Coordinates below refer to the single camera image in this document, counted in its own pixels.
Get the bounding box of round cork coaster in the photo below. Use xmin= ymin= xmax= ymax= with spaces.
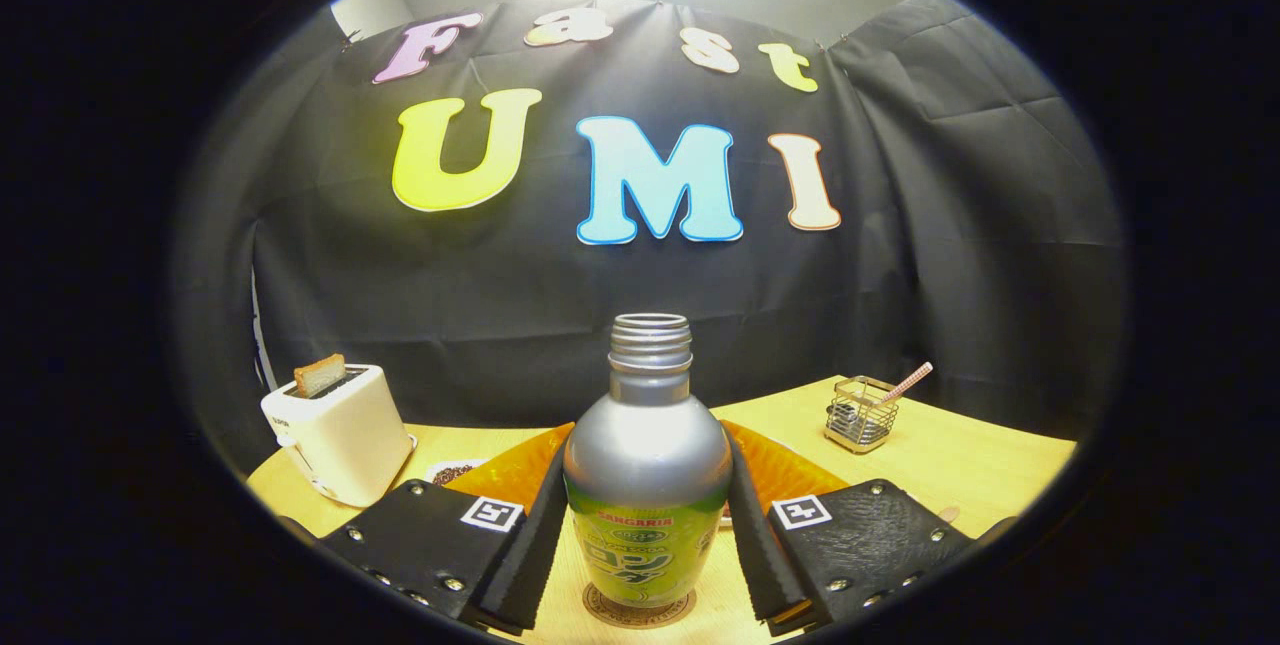
xmin=582 ymin=580 xmax=698 ymax=630

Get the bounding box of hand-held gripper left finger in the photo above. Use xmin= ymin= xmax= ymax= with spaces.
xmin=320 ymin=422 xmax=576 ymax=638

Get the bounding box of wooden table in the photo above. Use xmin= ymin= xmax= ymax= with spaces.
xmin=245 ymin=375 xmax=1079 ymax=645

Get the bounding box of black backdrop cloth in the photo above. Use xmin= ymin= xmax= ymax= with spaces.
xmin=170 ymin=0 xmax=1131 ymax=486

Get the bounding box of white toaster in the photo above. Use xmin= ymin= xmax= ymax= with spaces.
xmin=260 ymin=363 xmax=418 ymax=509

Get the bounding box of toast slice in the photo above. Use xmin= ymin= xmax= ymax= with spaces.
xmin=293 ymin=353 xmax=347 ymax=399

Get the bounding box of white divided dish of beans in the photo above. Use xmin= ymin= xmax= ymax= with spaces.
xmin=425 ymin=458 xmax=491 ymax=486

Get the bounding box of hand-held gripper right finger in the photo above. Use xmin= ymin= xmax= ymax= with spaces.
xmin=720 ymin=420 xmax=976 ymax=638

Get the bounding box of wire basket holder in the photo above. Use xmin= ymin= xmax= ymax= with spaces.
xmin=824 ymin=375 xmax=900 ymax=455

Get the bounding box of striped straw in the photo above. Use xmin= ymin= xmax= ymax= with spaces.
xmin=880 ymin=361 xmax=934 ymax=404

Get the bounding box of silver bottle with green label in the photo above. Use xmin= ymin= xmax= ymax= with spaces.
xmin=563 ymin=313 xmax=734 ymax=610

